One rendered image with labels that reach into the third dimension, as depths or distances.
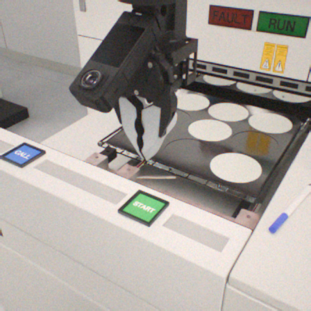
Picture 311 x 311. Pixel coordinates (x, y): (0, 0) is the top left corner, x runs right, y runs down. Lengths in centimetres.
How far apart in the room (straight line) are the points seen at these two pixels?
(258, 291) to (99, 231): 24
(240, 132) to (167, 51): 48
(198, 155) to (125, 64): 43
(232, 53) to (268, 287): 69
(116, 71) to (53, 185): 29
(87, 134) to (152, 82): 62
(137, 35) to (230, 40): 64
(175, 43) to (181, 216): 24
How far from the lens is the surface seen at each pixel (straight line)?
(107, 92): 36
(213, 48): 103
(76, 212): 57
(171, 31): 44
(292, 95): 99
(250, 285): 46
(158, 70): 40
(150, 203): 54
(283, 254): 50
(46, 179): 62
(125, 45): 39
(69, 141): 98
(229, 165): 74
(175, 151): 77
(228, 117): 92
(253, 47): 99
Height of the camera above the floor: 133
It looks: 34 degrees down
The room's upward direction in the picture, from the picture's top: straight up
